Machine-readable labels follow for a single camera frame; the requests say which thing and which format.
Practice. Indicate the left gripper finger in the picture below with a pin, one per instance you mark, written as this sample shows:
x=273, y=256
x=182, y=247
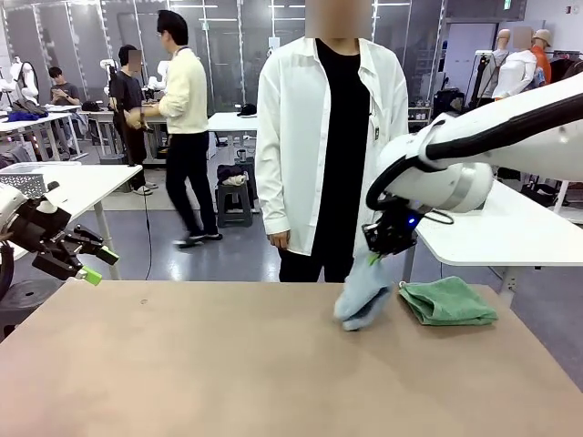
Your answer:
x=68, y=271
x=95, y=243

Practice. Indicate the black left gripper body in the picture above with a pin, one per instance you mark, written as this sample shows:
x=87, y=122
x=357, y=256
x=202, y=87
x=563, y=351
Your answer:
x=43, y=230

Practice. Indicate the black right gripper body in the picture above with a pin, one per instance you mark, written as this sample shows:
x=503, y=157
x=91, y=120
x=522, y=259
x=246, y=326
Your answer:
x=391, y=232

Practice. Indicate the light blue towel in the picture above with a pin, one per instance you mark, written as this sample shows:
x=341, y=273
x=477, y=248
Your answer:
x=360, y=305

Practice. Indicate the green towel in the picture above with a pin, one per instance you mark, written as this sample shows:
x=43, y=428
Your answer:
x=448, y=300

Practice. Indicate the person's right forearm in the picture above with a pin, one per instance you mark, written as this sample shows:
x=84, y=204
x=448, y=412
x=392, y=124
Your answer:
x=273, y=205

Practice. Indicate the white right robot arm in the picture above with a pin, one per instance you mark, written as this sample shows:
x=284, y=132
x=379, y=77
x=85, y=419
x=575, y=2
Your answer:
x=437, y=182

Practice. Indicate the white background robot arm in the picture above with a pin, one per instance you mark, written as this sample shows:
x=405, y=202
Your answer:
x=27, y=77
x=157, y=82
x=109, y=64

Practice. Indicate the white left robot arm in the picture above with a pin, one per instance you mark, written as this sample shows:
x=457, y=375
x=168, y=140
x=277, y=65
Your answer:
x=9, y=205

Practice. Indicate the grey perforated plastic basket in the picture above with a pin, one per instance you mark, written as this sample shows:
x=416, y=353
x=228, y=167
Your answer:
x=23, y=182

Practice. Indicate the person's right hand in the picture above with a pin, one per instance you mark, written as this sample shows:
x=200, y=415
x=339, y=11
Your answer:
x=279, y=240

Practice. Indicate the grey plastic stool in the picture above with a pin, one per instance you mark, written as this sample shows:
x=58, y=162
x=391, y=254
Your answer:
x=32, y=302

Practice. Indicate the translucent plastic bin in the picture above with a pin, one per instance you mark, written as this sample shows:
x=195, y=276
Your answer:
x=36, y=167

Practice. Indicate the person in white shirt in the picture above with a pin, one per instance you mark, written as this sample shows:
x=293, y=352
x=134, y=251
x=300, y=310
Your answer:
x=341, y=136

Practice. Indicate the white desk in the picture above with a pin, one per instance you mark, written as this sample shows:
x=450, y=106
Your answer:
x=232, y=122
x=45, y=119

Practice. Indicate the blue cloth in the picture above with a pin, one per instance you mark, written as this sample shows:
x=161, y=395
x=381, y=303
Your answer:
x=23, y=116

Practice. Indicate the wooden shelf unit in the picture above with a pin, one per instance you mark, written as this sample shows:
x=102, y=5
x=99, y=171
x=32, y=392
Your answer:
x=419, y=119

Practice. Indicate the grey jacket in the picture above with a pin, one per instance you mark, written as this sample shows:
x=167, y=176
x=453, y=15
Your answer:
x=29, y=108

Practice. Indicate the man in grey t-shirt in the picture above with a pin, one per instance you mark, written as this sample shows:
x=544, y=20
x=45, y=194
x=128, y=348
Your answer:
x=68, y=93

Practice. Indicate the black luggage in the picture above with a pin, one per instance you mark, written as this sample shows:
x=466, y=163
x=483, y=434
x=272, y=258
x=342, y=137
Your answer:
x=446, y=102

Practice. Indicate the grey step stool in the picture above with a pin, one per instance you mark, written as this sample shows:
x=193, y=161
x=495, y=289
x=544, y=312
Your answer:
x=234, y=189

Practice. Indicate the pile of dark clothes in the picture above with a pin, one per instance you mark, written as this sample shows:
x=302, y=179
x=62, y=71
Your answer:
x=230, y=173

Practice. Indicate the black stool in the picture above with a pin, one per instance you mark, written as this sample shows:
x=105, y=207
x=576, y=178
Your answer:
x=251, y=170

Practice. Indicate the man in black t-shirt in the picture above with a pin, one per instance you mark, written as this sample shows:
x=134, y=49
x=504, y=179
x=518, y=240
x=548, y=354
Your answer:
x=127, y=91

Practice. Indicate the black utility cart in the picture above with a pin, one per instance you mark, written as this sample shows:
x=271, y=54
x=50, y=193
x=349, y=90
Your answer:
x=542, y=191

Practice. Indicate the steel tumbler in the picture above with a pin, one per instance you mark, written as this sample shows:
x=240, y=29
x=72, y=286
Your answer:
x=241, y=155

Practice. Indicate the black tripod with white box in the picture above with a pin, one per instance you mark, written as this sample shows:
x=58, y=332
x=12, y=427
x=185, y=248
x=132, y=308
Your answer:
x=479, y=86

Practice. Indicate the man in cream sweater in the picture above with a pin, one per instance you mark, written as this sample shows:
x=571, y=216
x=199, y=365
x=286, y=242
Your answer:
x=187, y=91

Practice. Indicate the mannequin with orange trousers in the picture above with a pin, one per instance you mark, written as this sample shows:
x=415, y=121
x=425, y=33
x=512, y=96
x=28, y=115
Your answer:
x=501, y=68

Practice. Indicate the mannequin with white blouse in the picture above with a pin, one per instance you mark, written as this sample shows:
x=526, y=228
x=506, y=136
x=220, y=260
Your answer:
x=517, y=75

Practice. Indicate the white sign board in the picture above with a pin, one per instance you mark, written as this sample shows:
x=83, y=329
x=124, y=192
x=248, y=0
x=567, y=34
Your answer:
x=273, y=47

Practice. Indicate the mannequin with beige hat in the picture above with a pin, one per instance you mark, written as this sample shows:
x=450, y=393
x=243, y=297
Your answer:
x=542, y=59

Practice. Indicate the clothes rack with dark clothes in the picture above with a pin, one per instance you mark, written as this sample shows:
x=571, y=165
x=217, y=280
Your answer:
x=565, y=68

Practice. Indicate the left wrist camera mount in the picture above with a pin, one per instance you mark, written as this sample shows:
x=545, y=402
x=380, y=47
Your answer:
x=48, y=205

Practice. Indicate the white ladder frame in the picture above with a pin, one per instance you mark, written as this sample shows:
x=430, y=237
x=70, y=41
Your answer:
x=564, y=196

